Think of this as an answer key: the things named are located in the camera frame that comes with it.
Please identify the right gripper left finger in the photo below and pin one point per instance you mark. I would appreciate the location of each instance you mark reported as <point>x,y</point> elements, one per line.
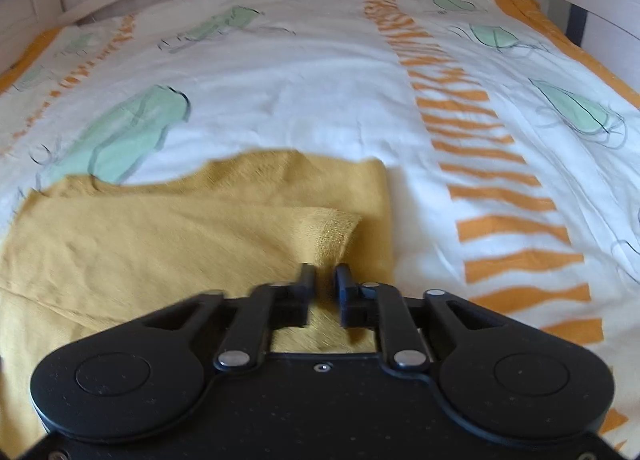
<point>269,307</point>

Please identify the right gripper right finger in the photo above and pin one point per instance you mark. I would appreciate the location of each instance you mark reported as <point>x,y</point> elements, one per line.
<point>381,308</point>

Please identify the mustard yellow knit garment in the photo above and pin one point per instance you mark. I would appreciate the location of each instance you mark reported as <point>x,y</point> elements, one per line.
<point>83,256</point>

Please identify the white leaf-print duvet cover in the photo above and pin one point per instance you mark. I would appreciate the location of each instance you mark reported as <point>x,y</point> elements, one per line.
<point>511,156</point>

